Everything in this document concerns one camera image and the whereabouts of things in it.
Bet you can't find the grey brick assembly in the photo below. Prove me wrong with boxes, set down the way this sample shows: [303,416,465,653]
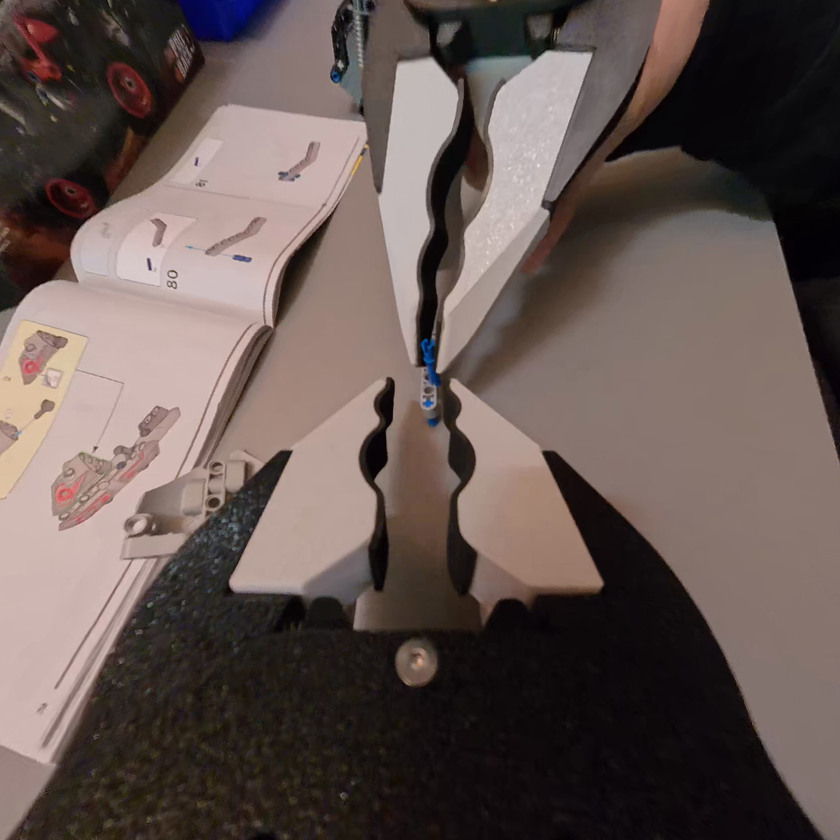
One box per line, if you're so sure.
[120,449,263,560]

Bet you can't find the black toy set box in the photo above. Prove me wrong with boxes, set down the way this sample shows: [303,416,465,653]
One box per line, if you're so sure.
[0,0,206,290]

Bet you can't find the person's right forearm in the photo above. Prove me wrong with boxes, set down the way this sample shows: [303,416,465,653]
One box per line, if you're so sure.
[607,0,840,283]

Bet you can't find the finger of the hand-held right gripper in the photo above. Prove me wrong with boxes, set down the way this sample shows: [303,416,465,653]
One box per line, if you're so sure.
[435,48,596,373]
[379,56,467,367]

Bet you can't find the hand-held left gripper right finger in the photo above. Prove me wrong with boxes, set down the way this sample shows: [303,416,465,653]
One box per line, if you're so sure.
[445,377,605,599]

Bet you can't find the person's right hand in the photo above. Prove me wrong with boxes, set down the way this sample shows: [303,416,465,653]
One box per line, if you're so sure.
[524,0,711,274]

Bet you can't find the grey red toy vehicle model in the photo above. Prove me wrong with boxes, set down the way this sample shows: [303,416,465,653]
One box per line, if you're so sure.
[328,0,378,112]

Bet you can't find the white instruction booklet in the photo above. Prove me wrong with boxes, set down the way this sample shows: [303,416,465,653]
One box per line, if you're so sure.
[0,104,368,765]

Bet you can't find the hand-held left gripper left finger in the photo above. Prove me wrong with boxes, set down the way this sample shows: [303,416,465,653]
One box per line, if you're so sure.
[228,377,396,597]

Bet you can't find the blue plastic storage bin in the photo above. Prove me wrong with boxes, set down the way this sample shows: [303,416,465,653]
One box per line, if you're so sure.
[177,0,283,42]

